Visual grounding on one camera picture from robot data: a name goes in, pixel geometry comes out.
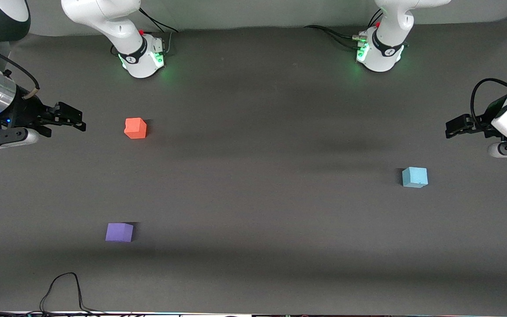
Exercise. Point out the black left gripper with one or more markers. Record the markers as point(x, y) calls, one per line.
point(483, 120)

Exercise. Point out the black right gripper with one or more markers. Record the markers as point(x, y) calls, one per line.
point(30, 111)

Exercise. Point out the light blue foam block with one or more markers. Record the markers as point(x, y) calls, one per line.
point(414, 177)

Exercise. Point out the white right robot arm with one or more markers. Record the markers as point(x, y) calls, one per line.
point(134, 44)

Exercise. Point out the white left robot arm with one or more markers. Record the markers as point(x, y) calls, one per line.
point(385, 53)

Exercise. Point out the orange foam block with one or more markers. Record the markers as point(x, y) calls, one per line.
point(135, 128)

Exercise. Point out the purple foam block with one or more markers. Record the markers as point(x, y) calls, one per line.
point(119, 232)

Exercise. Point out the dark grey table mat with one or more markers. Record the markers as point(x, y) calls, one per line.
point(280, 198)

